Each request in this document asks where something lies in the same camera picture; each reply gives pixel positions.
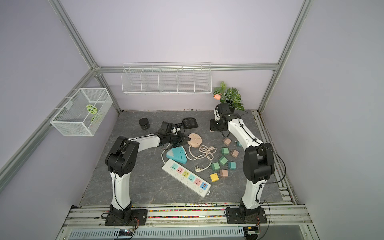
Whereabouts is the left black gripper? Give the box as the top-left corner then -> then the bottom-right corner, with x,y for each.
166,131 -> 191,148

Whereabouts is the teal triangular power socket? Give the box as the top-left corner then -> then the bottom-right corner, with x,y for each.
166,147 -> 188,164

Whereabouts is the green plug adapter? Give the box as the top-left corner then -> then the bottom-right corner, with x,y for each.
211,163 -> 220,171
221,147 -> 230,155
219,156 -> 228,166

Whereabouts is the long white power strip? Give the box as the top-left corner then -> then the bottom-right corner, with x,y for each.
162,159 -> 211,198

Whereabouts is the yellow plug adapter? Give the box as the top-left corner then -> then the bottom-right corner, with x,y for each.
210,173 -> 219,183

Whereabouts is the pink beige plug adapter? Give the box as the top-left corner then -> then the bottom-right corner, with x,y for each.
223,138 -> 232,146

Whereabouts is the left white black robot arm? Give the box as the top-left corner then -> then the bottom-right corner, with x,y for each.
105,122 -> 191,219

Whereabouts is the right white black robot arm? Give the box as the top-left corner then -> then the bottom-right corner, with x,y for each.
210,103 -> 275,216

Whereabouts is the round beige power socket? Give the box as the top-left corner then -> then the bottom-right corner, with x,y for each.
188,133 -> 203,148

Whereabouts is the green artificial plant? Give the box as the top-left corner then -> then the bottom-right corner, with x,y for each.
213,81 -> 245,111

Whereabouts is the small black round jar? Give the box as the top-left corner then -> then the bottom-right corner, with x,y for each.
139,118 -> 151,130

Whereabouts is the green leaf in basket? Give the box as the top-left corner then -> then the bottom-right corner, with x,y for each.
86,105 -> 102,123

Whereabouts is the beige coiled power cable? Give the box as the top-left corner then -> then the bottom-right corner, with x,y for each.
188,143 -> 217,169

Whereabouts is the white plug of cable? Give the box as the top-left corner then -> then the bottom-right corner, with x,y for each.
195,166 -> 205,173

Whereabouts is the long white wire shelf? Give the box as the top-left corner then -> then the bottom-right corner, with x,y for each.
121,62 -> 213,95

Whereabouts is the white wire basket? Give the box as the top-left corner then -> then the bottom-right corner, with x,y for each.
50,88 -> 113,137

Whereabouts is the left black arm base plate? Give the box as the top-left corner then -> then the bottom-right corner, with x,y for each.
105,209 -> 148,226

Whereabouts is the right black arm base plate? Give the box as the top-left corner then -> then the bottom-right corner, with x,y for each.
224,207 -> 268,224

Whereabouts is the white slotted cable duct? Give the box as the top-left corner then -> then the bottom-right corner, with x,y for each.
66,227 -> 245,240

